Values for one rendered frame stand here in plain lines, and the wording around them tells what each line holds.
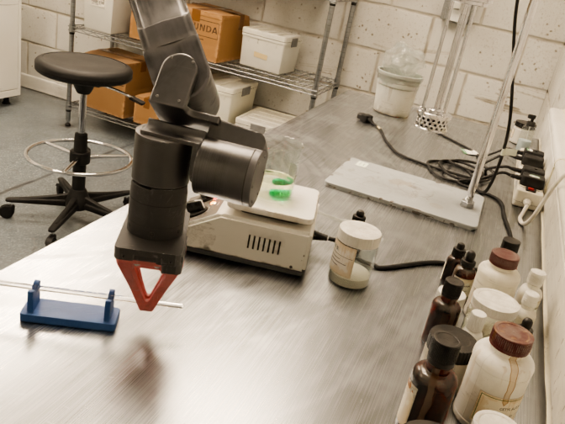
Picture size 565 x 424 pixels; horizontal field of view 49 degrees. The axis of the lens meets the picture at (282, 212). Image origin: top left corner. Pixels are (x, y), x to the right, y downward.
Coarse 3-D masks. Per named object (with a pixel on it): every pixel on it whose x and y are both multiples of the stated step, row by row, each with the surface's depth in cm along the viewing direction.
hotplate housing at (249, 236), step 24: (216, 216) 83; (240, 216) 83; (264, 216) 84; (192, 240) 84; (216, 240) 84; (240, 240) 83; (264, 240) 83; (288, 240) 82; (312, 240) 87; (264, 264) 85; (288, 264) 84
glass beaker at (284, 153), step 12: (276, 144) 87; (288, 144) 86; (300, 144) 85; (276, 156) 81; (288, 156) 82; (300, 156) 84; (276, 168) 82; (288, 168) 82; (264, 180) 83; (276, 180) 83; (288, 180) 83; (264, 192) 84; (276, 192) 83; (288, 192) 84
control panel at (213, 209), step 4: (196, 196) 95; (188, 200) 94; (212, 200) 90; (216, 200) 89; (220, 200) 88; (204, 204) 89; (208, 204) 88; (212, 204) 87; (216, 204) 87; (220, 204) 86; (208, 208) 87; (212, 208) 86; (216, 208) 85; (204, 212) 86; (208, 212) 85; (212, 212) 84; (216, 212) 84; (196, 216) 85; (200, 216) 84; (204, 216) 84; (192, 220) 84
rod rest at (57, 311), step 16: (32, 304) 65; (48, 304) 67; (64, 304) 68; (80, 304) 68; (112, 304) 67; (32, 320) 65; (48, 320) 65; (64, 320) 66; (80, 320) 66; (96, 320) 66; (112, 320) 67
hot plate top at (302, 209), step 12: (300, 192) 90; (312, 192) 91; (228, 204) 83; (264, 204) 83; (276, 204) 84; (288, 204) 85; (300, 204) 86; (312, 204) 86; (276, 216) 82; (288, 216) 82; (300, 216) 82; (312, 216) 83
